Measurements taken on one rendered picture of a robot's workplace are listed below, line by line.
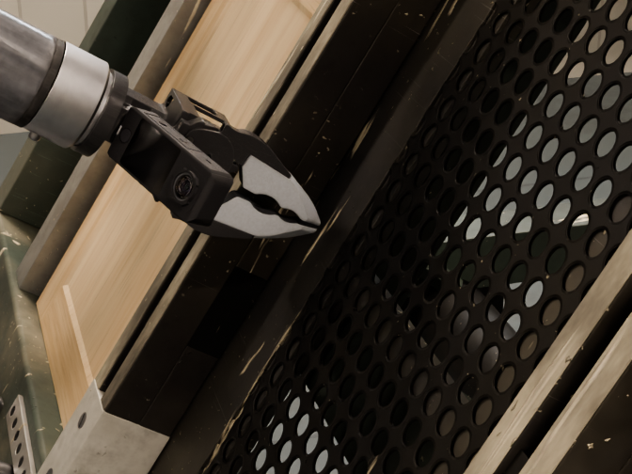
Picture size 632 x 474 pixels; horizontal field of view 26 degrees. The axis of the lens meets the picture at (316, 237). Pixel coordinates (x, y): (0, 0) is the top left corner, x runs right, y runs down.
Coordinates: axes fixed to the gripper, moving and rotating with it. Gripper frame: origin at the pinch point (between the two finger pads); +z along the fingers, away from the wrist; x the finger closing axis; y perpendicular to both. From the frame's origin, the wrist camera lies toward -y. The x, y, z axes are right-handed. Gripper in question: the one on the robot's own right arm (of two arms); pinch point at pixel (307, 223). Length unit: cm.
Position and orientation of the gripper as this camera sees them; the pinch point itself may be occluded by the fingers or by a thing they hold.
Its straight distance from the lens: 113.9
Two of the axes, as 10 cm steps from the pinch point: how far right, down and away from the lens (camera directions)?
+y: -2.4, -4.0, 8.9
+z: 8.2, 4.1, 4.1
